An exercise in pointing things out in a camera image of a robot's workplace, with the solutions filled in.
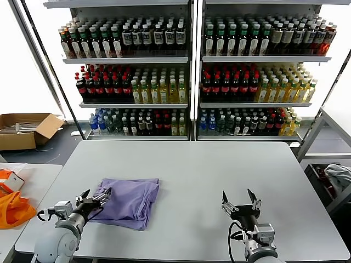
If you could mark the clear plastic tube bundle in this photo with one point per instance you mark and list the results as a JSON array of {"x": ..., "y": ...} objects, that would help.
[{"x": 24, "y": 127}]

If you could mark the dark bottle white cap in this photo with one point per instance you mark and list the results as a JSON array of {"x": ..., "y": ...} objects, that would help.
[
  {"x": 245, "y": 126},
  {"x": 262, "y": 124},
  {"x": 254, "y": 124},
  {"x": 237, "y": 126},
  {"x": 125, "y": 127},
  {"x": 133, "y": 127}
]

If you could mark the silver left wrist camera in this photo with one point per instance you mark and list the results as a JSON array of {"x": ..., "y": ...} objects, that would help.
[{"x": 63, "y": 209}]

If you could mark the dark bottle beige label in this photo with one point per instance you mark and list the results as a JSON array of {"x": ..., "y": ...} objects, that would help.
[
  {"x": 277, "y": 37},
  {"x": 287, "y": 37}
]

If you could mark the orange fabric bag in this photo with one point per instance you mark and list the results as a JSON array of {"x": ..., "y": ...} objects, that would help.
[{"x": 13, "y": 211}]

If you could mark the dark drink bottle green cap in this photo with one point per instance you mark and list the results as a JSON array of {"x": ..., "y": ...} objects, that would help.
[
  {"x": 73, "y": 41},
  {"x": 83, "y": 41},
  {"x": 209, "y": 41},
  {"x": 264, "y": 41},
  {"x": 220, "y": 41},
  {"x": 254, "y": 41},
  {"x": 104, "y": 41},
  {"x": 116, "y": 41},
  {"x": 231, "y": 41},
  {"x": 93, "y": 41},
  {"x": 243, "y": 41}
]

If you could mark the small white floor scrap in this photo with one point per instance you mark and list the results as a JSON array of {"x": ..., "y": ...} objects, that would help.
[{"x": 74, "y": 133}]

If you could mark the dark storage crate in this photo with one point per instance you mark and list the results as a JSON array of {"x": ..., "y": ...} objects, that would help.
[{"x": 315, "y": 178}]

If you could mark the purple printed T-shirt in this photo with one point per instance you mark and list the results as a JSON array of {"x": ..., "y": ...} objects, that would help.
[{"x": 129, "y": 202}]

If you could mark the thin black slanted pole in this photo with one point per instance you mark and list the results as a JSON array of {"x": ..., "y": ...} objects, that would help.
[{"x": 51, "y": 68}]

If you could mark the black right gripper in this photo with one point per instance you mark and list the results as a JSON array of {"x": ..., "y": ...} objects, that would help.
[{"x": 246, "y": 212}]

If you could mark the grey slanted frame beam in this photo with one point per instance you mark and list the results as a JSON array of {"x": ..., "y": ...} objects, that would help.
[{"x": 35, "y": 54}]

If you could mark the yellow juice bottle white cap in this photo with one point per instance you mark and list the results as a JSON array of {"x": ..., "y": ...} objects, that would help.
[
  {"x": 294, "y": 124},
  {"x": 174, "y": 127},
  {"x": 301, "y": 91},
  {"x": 181, "y": 93},
  {"x": 135, "y": 93},
  {"x": 144, "y": 93},
  {"x": 163, "y": 93},
  {"x": 272, "y": 91},
  {"x": 311, "y": 91},
  {"x": 181, "y": 127},
  {"x": 292, "y": 91},
  {"x": 154, "y": 93},
  {"x": 282, "y": 91},
  {"x": 286, "y": 126},
  {"x": 263, "y": 91},
  {"x": 172, "y": 93}
]

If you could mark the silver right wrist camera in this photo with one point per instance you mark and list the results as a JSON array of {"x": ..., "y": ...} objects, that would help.
[{"x": 264, "y": 231}]

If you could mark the red item in crate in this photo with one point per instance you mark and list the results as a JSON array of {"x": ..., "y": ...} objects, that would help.
[{"x": 321, "y": 172}]

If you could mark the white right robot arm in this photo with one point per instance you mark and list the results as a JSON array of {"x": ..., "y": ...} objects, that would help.
[{"x": 260, "y": 253}]

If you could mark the grey metal shelf rack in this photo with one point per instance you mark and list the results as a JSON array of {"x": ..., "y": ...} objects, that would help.
[
  {"x": 123, "y": 60},
  {"x": 260, "y": 59}
]

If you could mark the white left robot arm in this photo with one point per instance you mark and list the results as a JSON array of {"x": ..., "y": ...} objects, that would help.
[{"x": 55, "y": 243}]

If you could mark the clear green water bottle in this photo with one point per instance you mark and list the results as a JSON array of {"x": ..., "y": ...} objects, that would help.
[
  {"x": 117, "y": 124},
  {"x": 109, "y": 124},
  {"x": 220, "y": 124},
  {"x": 229, "y": 124}
]

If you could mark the crumpled grey white cloth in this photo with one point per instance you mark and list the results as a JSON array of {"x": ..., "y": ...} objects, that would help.
[{"x": 338, "y": 172}]

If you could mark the blue water bottle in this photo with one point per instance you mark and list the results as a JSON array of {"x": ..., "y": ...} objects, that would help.
[
  {"x": 93, "y": 124},
  {"x": 102, "y": 124},
  {"x": 203, "y": 124},
  {"x": 211, "y": 124}
]

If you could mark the dark bottle blue white label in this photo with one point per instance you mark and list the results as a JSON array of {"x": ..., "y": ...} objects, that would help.
[
  {"x": 169, "y": 37},
  {"x": 319, "y": 37},
  {"x": 180, "y": 37},
  {"x": 146, "y": 38},
  {"x": 298, "y": 37},
  {"x": 309, "y": 37},
  {"x": 136, "y": 38},
  {"x": 158, "y": 37},
  {"x": 126, "y": 38}
]

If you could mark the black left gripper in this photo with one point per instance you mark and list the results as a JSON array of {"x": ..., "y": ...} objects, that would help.
[{"x": 86, "y": 208}]

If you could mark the small orange white box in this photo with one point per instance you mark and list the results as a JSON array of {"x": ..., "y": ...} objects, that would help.
[{"x": 15, "y": 180}]

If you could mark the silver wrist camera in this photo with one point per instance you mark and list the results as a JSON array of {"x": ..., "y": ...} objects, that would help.
[
  {"x": 63, "y": 209},
  {"x": 264, "y": 231}
]

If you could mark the cola bottle red cap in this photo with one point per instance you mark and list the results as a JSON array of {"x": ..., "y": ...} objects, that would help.
[
  {"x": 206, "y": 86},
  {"x": 253, "y": 86},
  {"x": 225, "y": 86},
  {"x": 126, "y": 87},
  {"x": 279, "y": 123},
  {"x": 234, "y": 86},
  {"x": 90, "y": 87},
  {"x": 158, "y": 126},
  {"x": 271, "y": 124},
  {"x": 108, "y": 87},
  {"x": 244, "y": 86},
  {"x": 99, "y": 87},
  {"x": 215, "y": 86},
  {"x": 166, "y": 126},
  {"x": 117, "y": 87},
  {"x": 81, "y": 87}
]

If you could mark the grey metal frame cart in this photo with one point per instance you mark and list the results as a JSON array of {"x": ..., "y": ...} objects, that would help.
[{"x": 309, "y": 138}]

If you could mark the open cardboard box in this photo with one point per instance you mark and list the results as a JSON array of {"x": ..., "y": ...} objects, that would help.
[{"x": 16, "y": 142}]

